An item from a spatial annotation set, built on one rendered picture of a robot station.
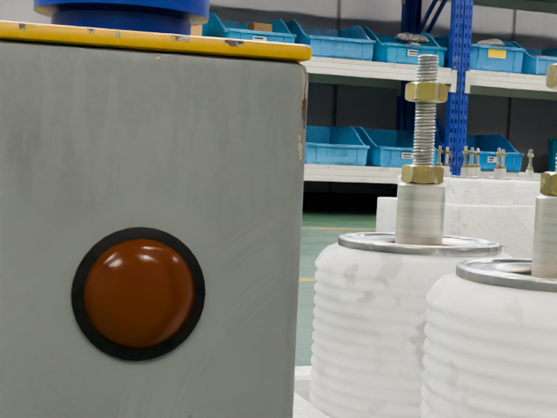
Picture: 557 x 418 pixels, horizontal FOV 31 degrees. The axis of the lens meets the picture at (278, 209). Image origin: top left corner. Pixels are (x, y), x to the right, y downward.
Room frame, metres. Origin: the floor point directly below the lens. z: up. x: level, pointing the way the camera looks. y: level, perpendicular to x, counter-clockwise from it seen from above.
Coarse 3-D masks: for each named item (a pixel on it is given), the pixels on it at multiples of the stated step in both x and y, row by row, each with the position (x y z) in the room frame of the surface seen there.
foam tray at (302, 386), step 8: (296, 368) 0.53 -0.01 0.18; (304, 368) 0.53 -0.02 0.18; (296, 376) 0.51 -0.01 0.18; (304, 376) 0.51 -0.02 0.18; (296, 384) 0.51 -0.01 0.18; (304, 384) 0.51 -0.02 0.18; (296, 392) 0.51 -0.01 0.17; (304, 392) 0.51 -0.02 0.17; (296, 400) 0.46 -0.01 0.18; (304, 400) 0.46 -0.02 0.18; (296, 408) 0.44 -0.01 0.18; (304, 408) 0.44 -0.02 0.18; (312, 408) 0.44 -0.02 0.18; (296, 416) 0.43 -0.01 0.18; (304, 416) 0.43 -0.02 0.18; (312, 416) 0.43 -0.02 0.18; (320, 416) 0.43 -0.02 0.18; (328, 416) 0.43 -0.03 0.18
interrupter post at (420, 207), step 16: (400, 192) 0.47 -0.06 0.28; (416, 192) 0.46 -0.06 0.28; (432, 192) 0.46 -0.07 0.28; (400, 208) 0.47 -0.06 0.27; (416, 208) 0.46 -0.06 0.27; (432, 208) 0.46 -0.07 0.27; (400, 224) 0.47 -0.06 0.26; (416, 224) 0.46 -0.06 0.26; (432, 224) 0.46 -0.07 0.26; (400, 240) 0.47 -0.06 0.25; (416, 240) 0.46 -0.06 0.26; (432, 240) 0.46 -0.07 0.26
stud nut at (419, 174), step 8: (408, 168) 0.47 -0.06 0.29; (416, 168) 0.46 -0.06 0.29; (424, 168) 0.46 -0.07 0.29; (432, 168) 0.46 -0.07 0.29; (440, 168) 0.47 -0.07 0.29; (408, 176) 0.47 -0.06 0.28; (416, 176) 0.46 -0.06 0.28; (424, 176) 0.46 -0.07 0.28; (432, 176) 0.46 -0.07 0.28; (440, 176) 0.47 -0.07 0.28
